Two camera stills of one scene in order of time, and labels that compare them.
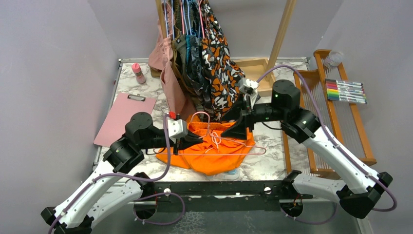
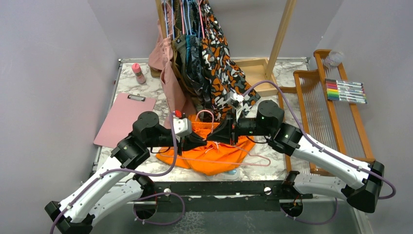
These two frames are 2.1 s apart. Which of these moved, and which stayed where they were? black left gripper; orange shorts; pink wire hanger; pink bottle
Moved: pink wire hanger
Stayed: orange shorts; black left gripper; pink bottle
